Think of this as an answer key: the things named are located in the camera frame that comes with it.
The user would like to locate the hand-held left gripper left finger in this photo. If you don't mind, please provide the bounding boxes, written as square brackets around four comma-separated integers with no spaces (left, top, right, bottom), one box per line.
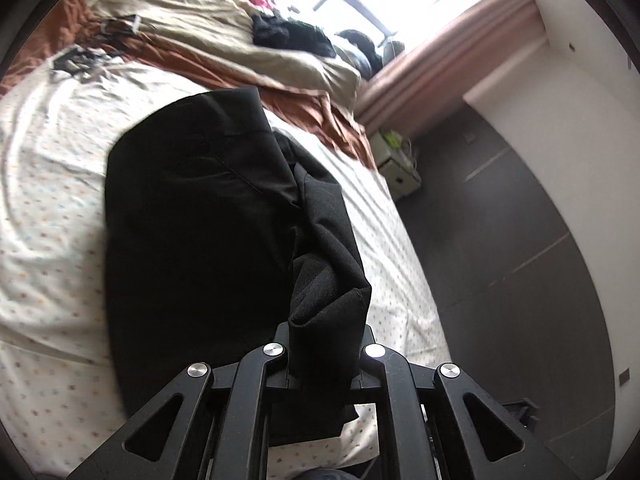
[65,322,301,480]

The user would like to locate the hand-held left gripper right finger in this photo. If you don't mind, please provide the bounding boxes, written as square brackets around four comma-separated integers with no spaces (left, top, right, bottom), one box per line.
[356,326,583,480]

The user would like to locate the black pants with yellow trim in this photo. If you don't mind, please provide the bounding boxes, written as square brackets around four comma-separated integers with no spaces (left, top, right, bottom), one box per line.
[105,87,373,441]

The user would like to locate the dark grey clothes pile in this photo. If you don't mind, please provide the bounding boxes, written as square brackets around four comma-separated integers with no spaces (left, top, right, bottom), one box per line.
[335,30,383,78]

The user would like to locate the black clothes pile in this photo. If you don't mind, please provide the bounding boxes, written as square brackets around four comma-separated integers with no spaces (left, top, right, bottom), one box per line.
[251,12,337,58]

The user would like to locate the white box with green item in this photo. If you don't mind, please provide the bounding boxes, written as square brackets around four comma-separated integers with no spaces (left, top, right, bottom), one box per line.
[375,130,422,201]

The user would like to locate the orange-brown blanket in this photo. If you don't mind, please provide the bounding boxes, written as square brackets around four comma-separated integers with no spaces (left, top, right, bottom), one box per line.
[0,0,378,171]

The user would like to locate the white floral bed sheet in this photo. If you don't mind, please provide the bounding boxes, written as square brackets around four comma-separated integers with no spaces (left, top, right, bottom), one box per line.
[0,57,453,480]

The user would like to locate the pink curtain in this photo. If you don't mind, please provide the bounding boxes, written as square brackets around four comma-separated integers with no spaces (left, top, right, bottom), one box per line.
[355,0,543,133]

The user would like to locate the beige duvet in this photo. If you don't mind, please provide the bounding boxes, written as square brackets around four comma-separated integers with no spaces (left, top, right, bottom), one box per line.
[92,0,362,96]

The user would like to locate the window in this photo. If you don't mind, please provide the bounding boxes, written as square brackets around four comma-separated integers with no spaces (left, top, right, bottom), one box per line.
[207,0,511,51]

